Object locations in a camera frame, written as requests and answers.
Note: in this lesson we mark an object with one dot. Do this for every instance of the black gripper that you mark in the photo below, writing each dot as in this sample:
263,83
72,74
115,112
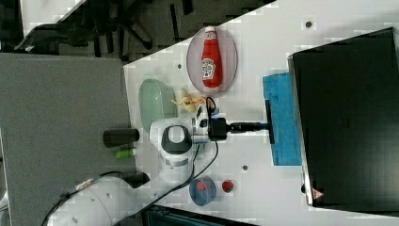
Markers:
218,128

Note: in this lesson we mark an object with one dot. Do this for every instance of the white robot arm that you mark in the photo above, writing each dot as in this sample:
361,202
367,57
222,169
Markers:
107,200

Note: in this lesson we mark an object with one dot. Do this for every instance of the black toaster oven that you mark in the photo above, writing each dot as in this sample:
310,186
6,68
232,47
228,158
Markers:
346,103

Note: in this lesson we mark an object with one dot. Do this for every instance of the yellow toy with orange slice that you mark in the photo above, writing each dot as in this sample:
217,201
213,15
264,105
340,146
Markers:
189,102

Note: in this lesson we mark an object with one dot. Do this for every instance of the red strawberry toy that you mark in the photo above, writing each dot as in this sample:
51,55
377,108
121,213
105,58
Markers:
227,186

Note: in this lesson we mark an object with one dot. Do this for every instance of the red item in blue bowl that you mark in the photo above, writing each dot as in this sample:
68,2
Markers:
201,186

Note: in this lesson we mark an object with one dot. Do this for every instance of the red ketchup bottle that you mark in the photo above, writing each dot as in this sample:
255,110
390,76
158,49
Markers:
211,66

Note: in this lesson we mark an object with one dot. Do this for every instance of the grey oval plate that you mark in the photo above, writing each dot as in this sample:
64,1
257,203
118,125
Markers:
228,55

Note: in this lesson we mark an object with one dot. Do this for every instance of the blue small bowl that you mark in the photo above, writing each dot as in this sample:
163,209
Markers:
202,198

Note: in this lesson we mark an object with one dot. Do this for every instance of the large green bowl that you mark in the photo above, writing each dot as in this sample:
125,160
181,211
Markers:
155,102

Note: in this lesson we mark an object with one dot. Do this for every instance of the black cylinder lower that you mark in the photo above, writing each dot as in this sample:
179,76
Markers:
137,180

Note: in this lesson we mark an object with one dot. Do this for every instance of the black cylinder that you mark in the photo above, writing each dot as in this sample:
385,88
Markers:
114,138
137,180

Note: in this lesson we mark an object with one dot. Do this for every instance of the green marker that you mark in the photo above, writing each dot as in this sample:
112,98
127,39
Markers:
121,154

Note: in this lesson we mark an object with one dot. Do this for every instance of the black cylinder upper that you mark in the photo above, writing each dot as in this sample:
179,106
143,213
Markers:
114,138

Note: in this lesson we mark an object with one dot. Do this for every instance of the black office chair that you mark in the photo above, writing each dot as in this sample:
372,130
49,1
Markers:
91,20

